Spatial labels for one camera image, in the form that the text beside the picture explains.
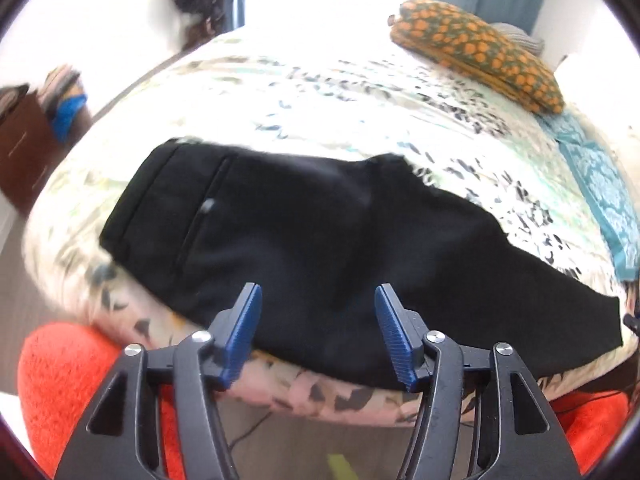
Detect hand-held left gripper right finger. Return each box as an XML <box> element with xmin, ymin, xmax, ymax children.
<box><xmin>374</xmin><ymin>283</ymin><xmax>584</xmax><ymax>480</ymax></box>

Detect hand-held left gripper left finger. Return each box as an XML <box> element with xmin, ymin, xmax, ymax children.
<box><xmin>54</xmin><ymin>282</ymin><xmax>263</xmax><ymax>480</ymax></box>

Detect black pants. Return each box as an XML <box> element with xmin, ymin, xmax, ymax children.
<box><xmin>99</xmin><ymin>141</ymin><xmax>624</xmax><ymax>390</ymax></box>

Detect teal patterned cloth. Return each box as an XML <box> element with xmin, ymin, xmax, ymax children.
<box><xmin>537</xmin><ymin>110</ymin><xmax>640</xmax><ymax>280</ymax></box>

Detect orange fluffy rug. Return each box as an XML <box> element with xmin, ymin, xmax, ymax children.
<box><xmin>16</xmin><ymin>322</ymin><xmax>188</xmax><ymax>480</ymax></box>

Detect bed with patterned sheet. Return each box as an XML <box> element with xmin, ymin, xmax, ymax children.
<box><xmin>22</xmin><ymin>25</ymin><xmax>632</xmax><ymax>427</ymax></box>

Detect brown wooden cabinet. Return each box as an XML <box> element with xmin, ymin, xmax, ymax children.
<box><xmin>0</xmin><ymin>85</ymin><xmax>66</xmax><ymax>217</ymax></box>

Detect orange dotted green pillow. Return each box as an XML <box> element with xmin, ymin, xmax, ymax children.
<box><xmin>387</xmin><ymin>0</ymin><xmax>566</xmax><ymax>115</ymax></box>

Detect blue striped cloth pile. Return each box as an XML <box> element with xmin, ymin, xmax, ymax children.
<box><xmin>37</xmin><ymin>64</ymin><xmax>90</xmax><ymax>145</ymax></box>

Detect grey knitted cloth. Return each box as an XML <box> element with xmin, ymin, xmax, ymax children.
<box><xmin>492</xmin><ymin>22</ymin><xmax>545</xmax><ymax>58</ymax></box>

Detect black cable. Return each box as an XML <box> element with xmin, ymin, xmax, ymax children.
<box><xmin>227</xmin><ymin>412</ymin><xmax>273</xmax><ymax>453</ymax></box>

